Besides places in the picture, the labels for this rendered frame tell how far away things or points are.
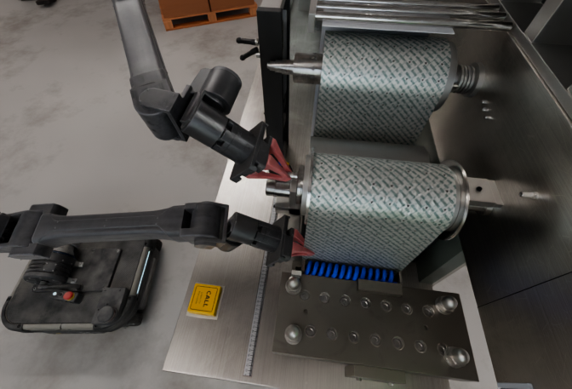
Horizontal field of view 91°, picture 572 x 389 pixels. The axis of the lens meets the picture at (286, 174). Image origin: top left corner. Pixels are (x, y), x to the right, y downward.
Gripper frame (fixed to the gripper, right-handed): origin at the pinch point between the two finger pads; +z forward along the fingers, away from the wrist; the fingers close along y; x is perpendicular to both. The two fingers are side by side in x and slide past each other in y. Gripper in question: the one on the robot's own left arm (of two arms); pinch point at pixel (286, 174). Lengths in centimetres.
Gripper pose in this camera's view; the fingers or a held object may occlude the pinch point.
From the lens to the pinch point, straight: 52.2
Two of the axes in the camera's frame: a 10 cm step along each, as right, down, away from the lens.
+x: 6.5, -3.4, -6.8
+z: 7.4, 4.6, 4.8
